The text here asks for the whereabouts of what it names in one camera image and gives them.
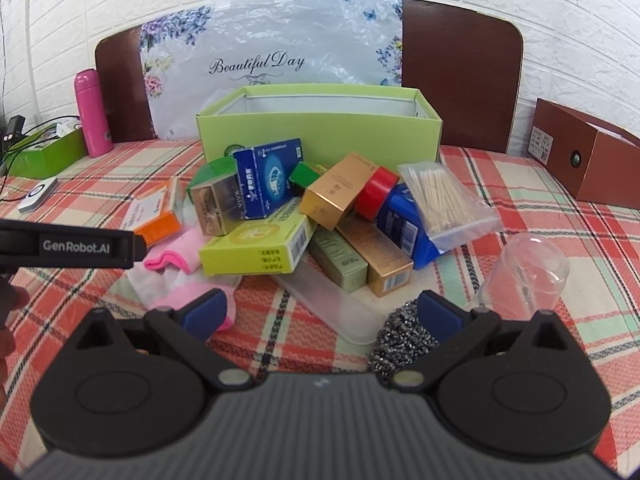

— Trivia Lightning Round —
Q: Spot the brown wooden board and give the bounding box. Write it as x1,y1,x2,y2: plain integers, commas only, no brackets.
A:
95,0,524,154

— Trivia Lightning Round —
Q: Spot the tan gold box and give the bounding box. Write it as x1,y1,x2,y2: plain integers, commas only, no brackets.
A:
299,152,384,231

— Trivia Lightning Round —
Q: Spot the clear plastic cup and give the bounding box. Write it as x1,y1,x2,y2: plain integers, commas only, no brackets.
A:
476,232,571,315

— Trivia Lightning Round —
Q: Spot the orange white box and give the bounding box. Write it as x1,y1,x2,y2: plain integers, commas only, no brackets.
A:
120,177,184,247

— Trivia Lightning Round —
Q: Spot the floral plastic bag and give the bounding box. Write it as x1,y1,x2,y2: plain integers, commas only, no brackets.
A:
139,0,404,140

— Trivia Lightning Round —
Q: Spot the long olive green box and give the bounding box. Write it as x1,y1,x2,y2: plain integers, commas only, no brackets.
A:
307,227,369,292

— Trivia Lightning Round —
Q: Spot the clear plastic tray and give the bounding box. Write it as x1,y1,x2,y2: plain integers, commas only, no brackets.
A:
272,259,387,346

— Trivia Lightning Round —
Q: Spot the white flat device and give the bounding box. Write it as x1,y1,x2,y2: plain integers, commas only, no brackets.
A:
17,178,59,213

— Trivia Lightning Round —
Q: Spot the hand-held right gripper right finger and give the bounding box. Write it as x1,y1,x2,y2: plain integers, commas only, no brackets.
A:
388,289,572,393

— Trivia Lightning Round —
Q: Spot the green cardboard box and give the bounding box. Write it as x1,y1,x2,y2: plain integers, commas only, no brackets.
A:
196,85,444,167

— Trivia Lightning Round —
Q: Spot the blue printed box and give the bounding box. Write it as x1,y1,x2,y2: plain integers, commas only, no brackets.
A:
234,138,304,220

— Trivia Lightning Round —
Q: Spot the person's left hand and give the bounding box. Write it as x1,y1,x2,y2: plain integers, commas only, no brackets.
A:
0,277,30,406

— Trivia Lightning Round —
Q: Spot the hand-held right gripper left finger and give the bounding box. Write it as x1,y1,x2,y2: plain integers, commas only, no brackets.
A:
74,288,256,394

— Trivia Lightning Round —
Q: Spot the red tape roll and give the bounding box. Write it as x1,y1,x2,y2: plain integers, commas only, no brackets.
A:
354,166,400,222

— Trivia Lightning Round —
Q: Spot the black cable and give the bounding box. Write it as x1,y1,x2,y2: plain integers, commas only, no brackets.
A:
0,119,81,202

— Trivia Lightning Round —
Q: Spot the long gold box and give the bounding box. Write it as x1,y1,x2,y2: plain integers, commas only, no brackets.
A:
335,214,415,299

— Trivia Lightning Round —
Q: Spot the small green tray box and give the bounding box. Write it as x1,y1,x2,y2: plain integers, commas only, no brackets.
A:
5,125,89,179

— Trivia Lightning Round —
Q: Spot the black power adapter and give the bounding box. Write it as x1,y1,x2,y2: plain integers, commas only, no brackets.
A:
2,115,26,144

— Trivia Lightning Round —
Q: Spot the yellow green box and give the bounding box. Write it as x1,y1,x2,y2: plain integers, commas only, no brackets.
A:
198,199,312,276

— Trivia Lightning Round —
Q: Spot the plaid tablecloth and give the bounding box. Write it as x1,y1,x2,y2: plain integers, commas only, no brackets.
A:
0,140,640,466

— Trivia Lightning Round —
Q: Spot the steel wool scrubber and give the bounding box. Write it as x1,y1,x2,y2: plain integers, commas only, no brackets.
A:
368,299,442,377

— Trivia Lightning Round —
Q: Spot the brown cardboard box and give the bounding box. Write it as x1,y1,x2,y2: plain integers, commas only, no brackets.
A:
527,98,640,209

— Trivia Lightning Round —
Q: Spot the bag of toothpicks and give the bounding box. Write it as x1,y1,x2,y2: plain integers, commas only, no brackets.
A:
397,161,503,254

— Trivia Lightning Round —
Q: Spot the blue cube pack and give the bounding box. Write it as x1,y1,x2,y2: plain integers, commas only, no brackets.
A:
374,182,442,269

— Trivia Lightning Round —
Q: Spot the pink thermos bottle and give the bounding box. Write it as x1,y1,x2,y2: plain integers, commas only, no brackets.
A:
74,68,115,157

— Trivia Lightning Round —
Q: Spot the shiny gold box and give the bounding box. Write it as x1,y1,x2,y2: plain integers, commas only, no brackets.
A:
191,175,247,237

